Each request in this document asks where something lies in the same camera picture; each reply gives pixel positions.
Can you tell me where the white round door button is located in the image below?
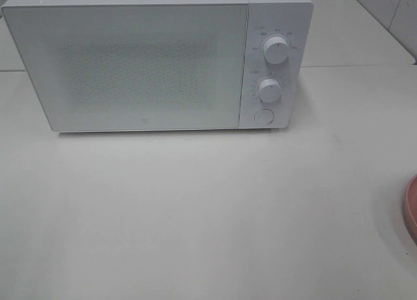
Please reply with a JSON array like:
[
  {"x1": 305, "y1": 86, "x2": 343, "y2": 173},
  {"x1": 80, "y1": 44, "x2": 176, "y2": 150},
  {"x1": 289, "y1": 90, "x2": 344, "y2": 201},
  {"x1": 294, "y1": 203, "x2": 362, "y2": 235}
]
[{"x1": 254, "y1": 109, "x2": 274, "y2": 125}]

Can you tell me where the white round knob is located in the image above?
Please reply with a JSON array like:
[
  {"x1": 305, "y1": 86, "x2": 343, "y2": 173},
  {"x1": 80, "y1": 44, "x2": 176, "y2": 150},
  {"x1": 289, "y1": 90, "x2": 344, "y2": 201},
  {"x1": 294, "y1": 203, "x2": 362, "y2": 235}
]
[
  {"x1": 257, "y1": 78, "x2": 282, "y2": 103},
  {"x1": 262, "y1": 33, "x2": 291, "y2": 65}
]

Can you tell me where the upper white round knob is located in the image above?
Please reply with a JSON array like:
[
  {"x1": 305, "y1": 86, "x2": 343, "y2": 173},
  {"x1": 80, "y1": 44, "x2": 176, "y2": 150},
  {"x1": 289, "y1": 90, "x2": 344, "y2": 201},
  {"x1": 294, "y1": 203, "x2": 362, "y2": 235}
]
[{"x1": 262, "y1": 33, "x2": 291, "y2": 65}]

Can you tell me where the white microwave door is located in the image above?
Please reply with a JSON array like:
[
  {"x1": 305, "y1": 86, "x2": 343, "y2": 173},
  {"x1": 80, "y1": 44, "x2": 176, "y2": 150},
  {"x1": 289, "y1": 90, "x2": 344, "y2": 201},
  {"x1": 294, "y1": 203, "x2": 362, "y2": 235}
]
[{"x1": 4, "y1": 5, "x2": 247, "y2": 132}]

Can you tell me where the pink round plate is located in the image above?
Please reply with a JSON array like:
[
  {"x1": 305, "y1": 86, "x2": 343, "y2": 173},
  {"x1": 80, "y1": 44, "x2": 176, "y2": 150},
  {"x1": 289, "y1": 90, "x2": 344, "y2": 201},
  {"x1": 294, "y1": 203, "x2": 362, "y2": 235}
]
[{"x1": 403, "y1": 176, "x2": 416, "y2": 238}]

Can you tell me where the lower white round knob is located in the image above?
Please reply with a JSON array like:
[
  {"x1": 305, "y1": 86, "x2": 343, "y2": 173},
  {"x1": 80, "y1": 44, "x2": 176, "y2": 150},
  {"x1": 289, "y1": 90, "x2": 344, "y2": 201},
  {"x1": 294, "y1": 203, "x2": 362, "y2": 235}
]
[{"x1": 257, "y1": 78, "x2": 282, "y2": 103}]

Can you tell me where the white microwave oven body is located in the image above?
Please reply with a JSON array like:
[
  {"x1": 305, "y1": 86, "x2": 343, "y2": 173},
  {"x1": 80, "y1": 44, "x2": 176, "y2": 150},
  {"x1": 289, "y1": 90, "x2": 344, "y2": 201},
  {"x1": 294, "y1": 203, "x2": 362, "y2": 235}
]
[{"x1": 1, "y1": 0, "x2": 313, "y2": 131}]

